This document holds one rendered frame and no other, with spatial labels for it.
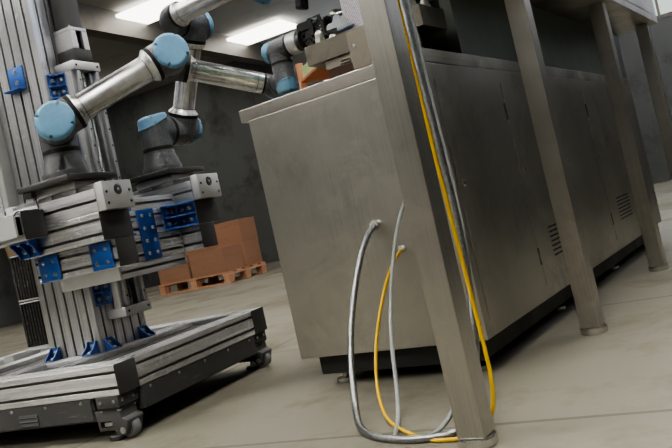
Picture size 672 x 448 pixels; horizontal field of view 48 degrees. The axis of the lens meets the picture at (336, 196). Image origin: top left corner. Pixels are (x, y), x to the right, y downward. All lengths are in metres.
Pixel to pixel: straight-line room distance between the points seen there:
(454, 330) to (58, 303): 1.72
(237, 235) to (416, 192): 8.54
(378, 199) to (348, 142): 0.19
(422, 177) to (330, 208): 0.77
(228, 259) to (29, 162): 6.95
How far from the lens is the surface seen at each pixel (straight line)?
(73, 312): 2.85
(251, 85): 2.69
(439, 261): 1.50
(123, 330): 2.89
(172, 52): 2.50
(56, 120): 2.44
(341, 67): 2.28
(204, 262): 9.85
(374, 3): 1.56
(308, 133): 2.25
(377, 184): 2.14
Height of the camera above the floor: 0.50
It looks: 2 degrees up
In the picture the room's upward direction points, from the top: 13 degrees counter-clockwise
